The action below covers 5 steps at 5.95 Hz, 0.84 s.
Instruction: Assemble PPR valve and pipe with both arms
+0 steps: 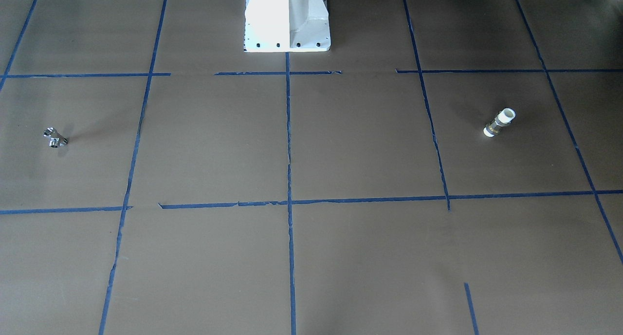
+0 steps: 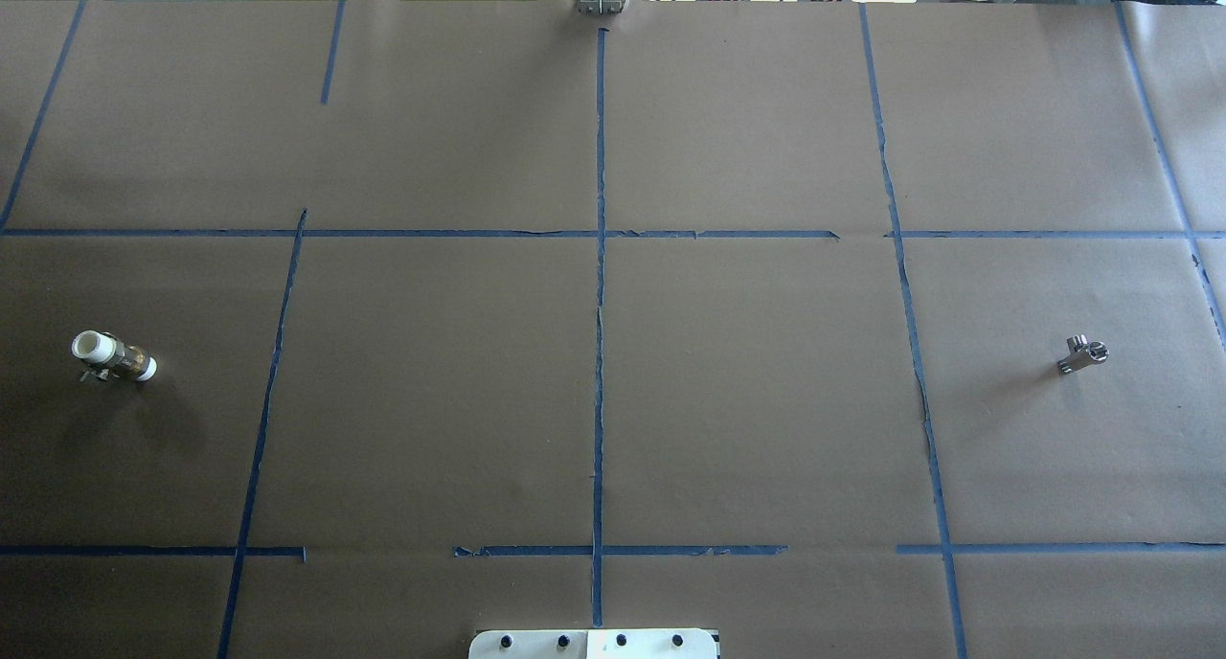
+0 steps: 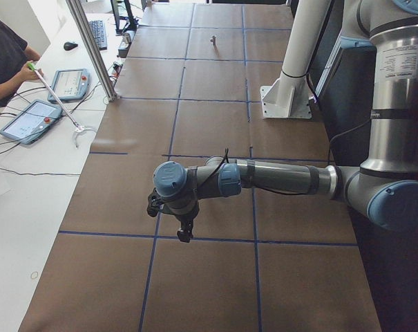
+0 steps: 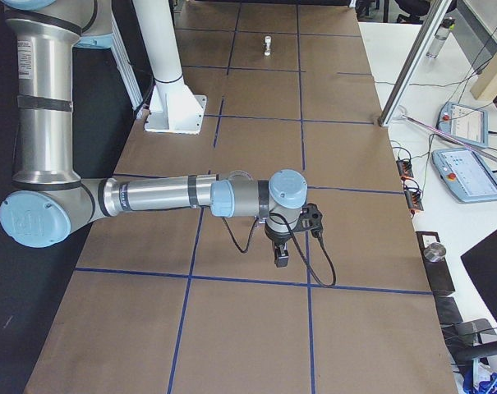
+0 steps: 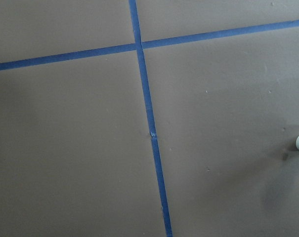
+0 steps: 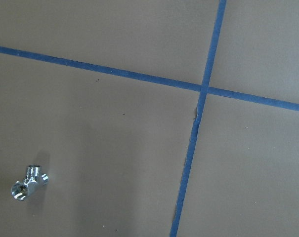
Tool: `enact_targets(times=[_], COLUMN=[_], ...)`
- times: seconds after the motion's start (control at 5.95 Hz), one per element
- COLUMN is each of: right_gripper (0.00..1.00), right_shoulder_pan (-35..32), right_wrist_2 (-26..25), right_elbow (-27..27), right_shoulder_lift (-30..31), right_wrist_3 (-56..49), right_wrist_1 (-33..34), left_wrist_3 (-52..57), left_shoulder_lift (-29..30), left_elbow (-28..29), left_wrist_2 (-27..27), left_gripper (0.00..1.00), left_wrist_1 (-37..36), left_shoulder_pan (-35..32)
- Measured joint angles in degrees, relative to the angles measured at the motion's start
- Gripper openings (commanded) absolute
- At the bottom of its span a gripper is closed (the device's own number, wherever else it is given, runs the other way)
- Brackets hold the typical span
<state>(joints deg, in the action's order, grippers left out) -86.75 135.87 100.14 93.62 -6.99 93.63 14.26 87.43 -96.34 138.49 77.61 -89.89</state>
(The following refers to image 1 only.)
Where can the white PPR pipe brass fitting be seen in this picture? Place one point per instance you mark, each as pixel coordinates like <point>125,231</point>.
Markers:
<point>502,119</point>

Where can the chrome angle valve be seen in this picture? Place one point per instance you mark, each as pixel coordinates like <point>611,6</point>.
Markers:
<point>55,139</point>

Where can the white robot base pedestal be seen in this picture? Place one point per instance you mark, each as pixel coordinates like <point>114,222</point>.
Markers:
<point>284,26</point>

